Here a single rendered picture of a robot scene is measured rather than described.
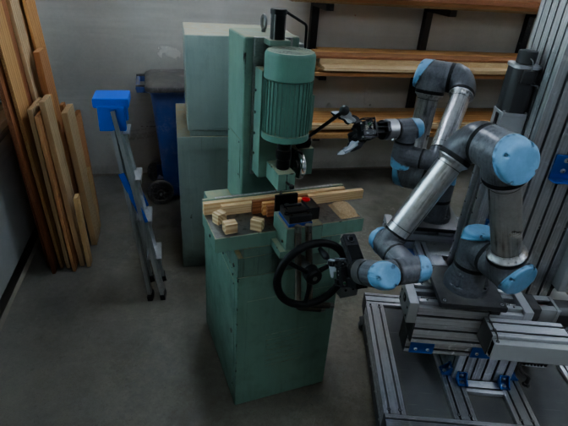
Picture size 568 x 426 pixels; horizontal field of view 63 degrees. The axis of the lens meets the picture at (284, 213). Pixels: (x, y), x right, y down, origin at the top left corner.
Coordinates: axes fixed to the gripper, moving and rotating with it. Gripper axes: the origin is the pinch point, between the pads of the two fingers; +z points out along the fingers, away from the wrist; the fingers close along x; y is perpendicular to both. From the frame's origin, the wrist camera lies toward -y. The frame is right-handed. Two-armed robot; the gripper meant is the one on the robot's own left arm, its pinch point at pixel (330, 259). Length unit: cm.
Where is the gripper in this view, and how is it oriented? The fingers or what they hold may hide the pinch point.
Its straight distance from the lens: 156.0
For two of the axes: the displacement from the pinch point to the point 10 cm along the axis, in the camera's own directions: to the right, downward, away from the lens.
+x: 9.4, -0.8, 3.3
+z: -3.3, 0.3, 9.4
